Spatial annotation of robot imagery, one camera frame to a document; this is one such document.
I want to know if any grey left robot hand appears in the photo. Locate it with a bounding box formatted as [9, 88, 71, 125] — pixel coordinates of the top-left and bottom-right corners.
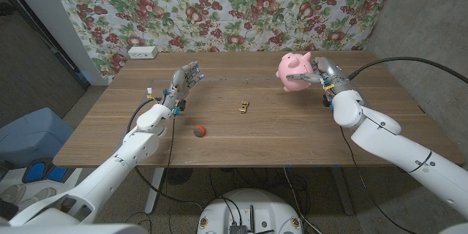
[160, 61, 205, 110]

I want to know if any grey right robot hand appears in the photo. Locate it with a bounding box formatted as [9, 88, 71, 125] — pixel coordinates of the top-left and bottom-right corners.
[285, 56, 358, 96]

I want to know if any pink plastic piggy bank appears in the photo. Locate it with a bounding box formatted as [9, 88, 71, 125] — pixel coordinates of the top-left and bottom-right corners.
[275, 51, 315, 93]

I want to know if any white power strip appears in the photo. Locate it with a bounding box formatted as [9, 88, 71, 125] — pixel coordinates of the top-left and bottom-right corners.
[127, 45, 159, 60]

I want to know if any fruit print backdrop cloth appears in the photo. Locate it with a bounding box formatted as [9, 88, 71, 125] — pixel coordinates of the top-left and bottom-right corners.
[47, 0, 401, 83]

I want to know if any round black floor fan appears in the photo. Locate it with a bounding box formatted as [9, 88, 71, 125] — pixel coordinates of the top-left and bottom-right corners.
[164, 167, 194, 186]

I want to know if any white table leg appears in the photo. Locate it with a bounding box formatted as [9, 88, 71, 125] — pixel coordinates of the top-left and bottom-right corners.
[144, 167, 165, 215]

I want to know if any grey table leg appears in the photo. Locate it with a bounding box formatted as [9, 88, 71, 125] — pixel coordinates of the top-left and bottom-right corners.
[331, 167, 355, 216]

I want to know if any white robot torso base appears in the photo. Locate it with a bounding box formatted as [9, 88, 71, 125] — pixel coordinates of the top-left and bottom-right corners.
[196, 188, 304, 234]

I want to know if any blue-grey plastic bin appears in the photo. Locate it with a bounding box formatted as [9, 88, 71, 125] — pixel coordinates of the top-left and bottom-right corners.
[0, 107, 75, 169]

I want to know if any blue and black foot pedal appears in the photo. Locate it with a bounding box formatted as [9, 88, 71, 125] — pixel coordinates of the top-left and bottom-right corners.
[21, 157, 70, 184]

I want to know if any beige sneaker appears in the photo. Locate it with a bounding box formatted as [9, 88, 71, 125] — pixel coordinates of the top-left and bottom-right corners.
[0, 184, 29, 205]
[18, 186, 58, 212]

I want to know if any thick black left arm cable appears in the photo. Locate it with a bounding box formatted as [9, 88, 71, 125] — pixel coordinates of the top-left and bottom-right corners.
[125, 97, 204, 213]

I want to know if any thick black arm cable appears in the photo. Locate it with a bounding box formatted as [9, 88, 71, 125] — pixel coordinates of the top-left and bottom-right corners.
[347, 56, 468, 85]
[125, 97, 204, 213]

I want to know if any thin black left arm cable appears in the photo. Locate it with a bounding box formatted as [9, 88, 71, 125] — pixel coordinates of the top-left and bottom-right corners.
[165, 115, 176, 234]

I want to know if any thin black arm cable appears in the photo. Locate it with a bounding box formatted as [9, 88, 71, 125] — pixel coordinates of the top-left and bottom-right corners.
[339, 126, 418, 234]
[165, 115, 176, 234]

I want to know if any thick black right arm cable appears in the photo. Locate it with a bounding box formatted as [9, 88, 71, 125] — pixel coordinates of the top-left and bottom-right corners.
[347, 56, 468, 85]

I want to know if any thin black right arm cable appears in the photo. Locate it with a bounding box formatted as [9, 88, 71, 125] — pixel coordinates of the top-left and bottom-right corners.
[339, 126, 418, 234]

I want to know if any black floor cable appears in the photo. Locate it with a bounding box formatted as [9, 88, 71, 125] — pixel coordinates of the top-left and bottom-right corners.
[283, 166, 325, 234]

